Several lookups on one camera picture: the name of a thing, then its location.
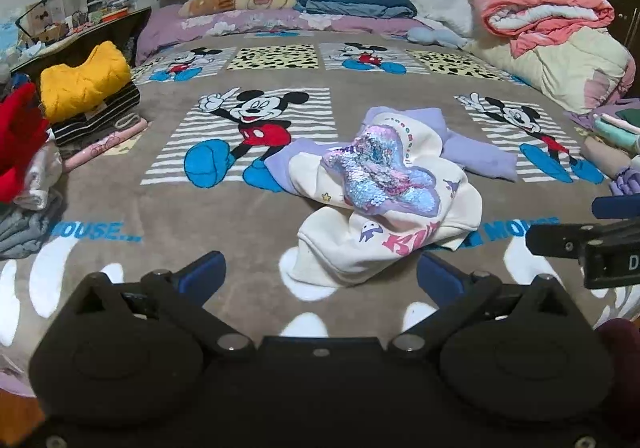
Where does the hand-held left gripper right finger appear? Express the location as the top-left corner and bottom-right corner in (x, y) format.
(390, 252), (566, 359)

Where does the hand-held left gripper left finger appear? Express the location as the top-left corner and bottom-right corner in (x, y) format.
(75, 250), (256, 359)

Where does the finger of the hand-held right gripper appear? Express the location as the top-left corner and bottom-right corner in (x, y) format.
(591, 195), (640, 220)
(526, 223), (588, 259)

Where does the cream and purple sequin sweatshirt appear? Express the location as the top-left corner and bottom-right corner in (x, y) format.
(264, 106), (518, 289)

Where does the mint green folded garment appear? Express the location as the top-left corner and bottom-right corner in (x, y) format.
(592, 113), (640, 153)

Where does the purple crumpled cloth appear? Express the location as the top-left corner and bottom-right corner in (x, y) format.
(570, 98), (640, 129)

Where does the cream quilt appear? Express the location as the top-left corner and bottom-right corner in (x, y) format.
(462, 25), (636, 116)

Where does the pink folded garment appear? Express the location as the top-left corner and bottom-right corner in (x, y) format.
(60, 120), (150, 173)

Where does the grey ribbed cloth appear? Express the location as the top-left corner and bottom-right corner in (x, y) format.
(112, 113), (146, 130)

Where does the grey knit garment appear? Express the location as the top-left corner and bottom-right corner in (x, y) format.
(0, 190), (63, 259)

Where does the white crumpled garment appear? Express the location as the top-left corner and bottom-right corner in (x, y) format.
(15, 128), (63, 211)

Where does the black striped folded garment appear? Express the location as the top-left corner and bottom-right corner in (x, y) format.
(50, 80), (142, 147)

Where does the cartoon mouse printed blanket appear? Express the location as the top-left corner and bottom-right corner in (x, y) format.
(0, 30), (640, 379)

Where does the red garment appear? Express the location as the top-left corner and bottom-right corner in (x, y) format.
(0, 82), (51, 203)

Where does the yellow quilted garment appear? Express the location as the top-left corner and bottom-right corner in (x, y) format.
(40, 41), (132, 123)

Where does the dark cluttered desk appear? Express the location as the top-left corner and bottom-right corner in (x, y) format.
(10, 5), (153, 83)

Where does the purple floral quilt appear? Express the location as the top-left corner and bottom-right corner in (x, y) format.
(136, 5), (466, 66)

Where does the white crumpled cloth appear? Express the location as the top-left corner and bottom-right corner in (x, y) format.
(410, 0), (476, 36)

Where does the cardboard box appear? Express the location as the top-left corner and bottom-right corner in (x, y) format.
(17, 0), (68, 46)

